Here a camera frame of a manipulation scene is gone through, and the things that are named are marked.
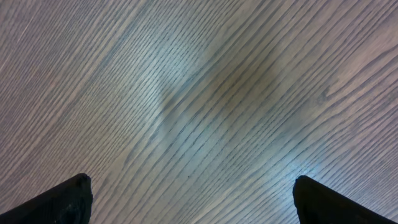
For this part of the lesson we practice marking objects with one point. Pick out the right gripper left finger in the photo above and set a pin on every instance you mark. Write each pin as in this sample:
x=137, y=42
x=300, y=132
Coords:
x=68, y=202

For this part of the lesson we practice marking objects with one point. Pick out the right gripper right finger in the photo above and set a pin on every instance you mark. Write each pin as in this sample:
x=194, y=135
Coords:
x=318, y=204

